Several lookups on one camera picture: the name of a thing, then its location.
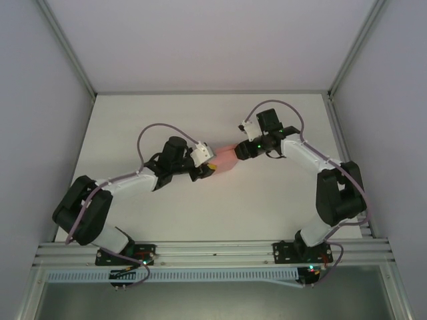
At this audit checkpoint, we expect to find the pink paper box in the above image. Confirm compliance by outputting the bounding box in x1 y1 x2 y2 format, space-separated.
210 143 240 174

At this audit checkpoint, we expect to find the grey metal panel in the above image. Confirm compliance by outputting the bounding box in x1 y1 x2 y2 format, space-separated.
36 281 398 320

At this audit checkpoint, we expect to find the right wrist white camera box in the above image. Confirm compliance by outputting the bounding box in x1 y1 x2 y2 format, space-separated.
238 119 260 140

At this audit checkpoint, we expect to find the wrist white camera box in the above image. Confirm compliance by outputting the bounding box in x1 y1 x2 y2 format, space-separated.
190 141 216 167
238 119 260 140

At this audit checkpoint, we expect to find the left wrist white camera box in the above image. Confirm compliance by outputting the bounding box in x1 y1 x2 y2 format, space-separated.
190 141 216 167

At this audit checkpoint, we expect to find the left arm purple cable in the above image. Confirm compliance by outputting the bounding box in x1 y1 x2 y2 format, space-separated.
65 123 201 289

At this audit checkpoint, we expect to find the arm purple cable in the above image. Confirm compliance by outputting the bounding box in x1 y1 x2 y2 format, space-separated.
65 123 201 289
245 100 370 287

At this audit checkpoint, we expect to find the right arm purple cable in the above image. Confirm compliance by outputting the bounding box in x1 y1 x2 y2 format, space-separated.
245 100 370 287

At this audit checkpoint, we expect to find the aluminium frame crossbar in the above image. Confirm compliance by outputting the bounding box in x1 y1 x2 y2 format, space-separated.
95 89 331 97

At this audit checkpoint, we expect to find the aluminium side rail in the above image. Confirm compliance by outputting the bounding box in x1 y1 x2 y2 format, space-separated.
326 96 376 238

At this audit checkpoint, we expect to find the aluminium mounting rail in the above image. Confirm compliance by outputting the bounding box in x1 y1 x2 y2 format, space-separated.
33 235 396 267

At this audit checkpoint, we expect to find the white slotted cable duct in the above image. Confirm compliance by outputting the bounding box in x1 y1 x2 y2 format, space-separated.
45 268 300 285

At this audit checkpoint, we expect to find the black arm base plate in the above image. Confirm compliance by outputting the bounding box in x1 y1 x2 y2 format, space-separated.
272 240 334 265
95 244 157 267

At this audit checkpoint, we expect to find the aluminium frame post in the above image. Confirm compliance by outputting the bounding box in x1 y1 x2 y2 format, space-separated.
35 0 98 100
328 0 388 98

